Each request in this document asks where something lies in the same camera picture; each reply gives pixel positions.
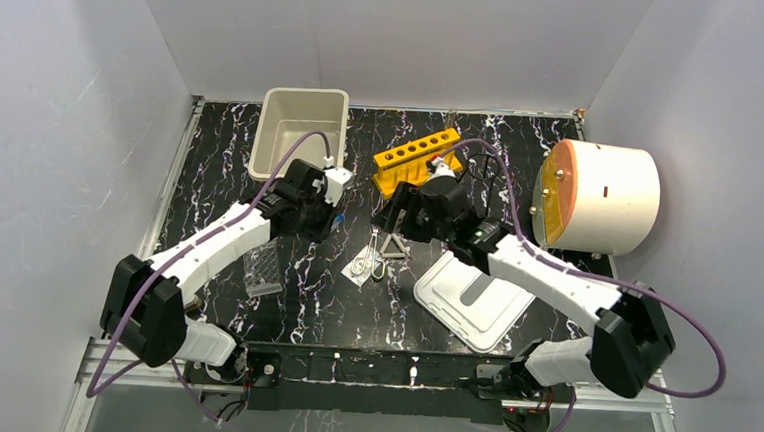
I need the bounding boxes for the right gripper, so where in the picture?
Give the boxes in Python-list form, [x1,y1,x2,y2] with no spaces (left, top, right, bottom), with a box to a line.
[368,179,456,246]

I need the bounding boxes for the blue capped test tube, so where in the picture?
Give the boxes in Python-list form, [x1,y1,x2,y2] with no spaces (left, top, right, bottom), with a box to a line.
[330,213,345,235]

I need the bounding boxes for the long glass test tube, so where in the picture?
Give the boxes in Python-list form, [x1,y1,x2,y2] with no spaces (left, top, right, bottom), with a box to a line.
[445,109,458,130]

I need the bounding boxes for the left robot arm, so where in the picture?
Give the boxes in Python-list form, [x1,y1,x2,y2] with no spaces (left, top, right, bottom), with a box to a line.
[100,159,352,383]

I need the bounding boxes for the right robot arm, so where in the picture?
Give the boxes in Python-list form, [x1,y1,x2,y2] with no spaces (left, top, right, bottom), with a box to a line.
[372,176,675,400]

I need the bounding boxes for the clay pipe triangle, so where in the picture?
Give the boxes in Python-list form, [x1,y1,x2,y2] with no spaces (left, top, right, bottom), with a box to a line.
[380,234,411,260]

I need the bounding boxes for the yellow test tube rack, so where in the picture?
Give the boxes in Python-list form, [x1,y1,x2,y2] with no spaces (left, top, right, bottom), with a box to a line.
[371,128,461,199]

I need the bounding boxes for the metal crucible tongs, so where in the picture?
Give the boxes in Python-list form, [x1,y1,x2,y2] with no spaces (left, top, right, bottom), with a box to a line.
[358,228,386,282]

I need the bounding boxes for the clear acrylic tube rack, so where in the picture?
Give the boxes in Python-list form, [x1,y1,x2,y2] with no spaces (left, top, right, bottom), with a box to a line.
[242,240,283,298]

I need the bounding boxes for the white plastic packet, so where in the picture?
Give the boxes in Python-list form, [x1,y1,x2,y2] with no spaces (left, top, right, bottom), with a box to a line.
[341,247,379,287]

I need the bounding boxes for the white plastic bin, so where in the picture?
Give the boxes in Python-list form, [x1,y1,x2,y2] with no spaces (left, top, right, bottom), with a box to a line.
[246,84,352,191]

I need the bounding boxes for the white bin lid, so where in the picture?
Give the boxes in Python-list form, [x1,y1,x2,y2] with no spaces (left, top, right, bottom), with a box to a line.
[413,251,535,354]

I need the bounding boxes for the white cylindrical centrifuge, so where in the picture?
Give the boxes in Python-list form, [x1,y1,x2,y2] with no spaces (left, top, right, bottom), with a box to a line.
[529,139,661,256]

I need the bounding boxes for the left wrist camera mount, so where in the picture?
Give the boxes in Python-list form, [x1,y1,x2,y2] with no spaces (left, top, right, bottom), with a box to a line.
[313,155,353,207]

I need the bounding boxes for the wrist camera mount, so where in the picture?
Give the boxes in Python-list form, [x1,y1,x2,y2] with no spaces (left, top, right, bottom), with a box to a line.
[313,155,353,207]
[425,155,456,183]

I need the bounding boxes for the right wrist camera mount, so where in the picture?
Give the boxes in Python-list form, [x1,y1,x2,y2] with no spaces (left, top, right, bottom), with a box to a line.
[425,155,456,183]

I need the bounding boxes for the black wire ring stand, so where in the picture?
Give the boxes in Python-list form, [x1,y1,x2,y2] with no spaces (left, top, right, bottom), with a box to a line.
[456,153,500,216]

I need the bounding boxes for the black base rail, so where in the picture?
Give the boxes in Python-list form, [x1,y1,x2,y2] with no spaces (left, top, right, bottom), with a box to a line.
[184,342,572,432]

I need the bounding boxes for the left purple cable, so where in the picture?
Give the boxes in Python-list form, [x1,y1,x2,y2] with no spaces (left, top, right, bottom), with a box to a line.
[85,116,334,414]

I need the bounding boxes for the purple cable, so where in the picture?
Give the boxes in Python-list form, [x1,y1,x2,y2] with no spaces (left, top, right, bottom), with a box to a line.
[421,136,740,432]
[85,116,334,414]

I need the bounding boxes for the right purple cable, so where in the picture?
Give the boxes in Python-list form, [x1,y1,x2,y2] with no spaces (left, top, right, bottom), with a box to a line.
[421,136,740,432]

